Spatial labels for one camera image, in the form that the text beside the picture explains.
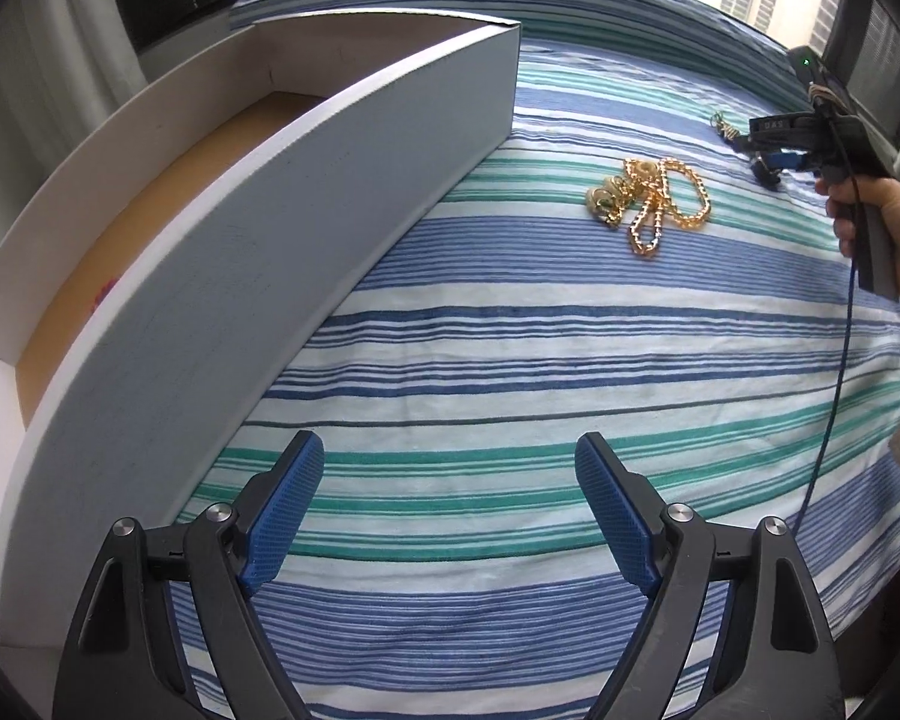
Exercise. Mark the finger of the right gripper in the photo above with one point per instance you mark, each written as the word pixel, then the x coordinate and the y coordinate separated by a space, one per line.
pixel 784 159
pixel 766 169

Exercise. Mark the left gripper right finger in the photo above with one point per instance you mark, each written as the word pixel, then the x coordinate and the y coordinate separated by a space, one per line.
pixel 774 656

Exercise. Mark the white cardboard box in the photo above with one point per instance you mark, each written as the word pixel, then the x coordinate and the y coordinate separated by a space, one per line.
pixel 179 345

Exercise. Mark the person's right hand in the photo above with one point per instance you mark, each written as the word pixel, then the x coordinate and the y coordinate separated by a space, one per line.
pixel 882 193

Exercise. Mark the striped blue green bedsheet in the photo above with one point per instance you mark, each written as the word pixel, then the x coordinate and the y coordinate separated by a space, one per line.
pixel 614 268

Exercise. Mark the white curtain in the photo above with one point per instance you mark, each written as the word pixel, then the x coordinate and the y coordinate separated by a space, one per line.
pixel 65 67

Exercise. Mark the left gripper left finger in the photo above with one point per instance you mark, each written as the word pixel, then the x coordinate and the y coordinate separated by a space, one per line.
pixel 123 657

